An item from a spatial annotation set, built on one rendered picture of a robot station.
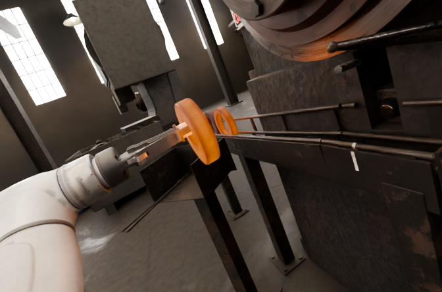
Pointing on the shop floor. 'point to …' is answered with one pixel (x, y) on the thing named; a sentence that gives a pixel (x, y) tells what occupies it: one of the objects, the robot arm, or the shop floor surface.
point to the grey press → (131, 55)
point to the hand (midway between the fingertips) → (193, 125)
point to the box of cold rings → (125, 140)
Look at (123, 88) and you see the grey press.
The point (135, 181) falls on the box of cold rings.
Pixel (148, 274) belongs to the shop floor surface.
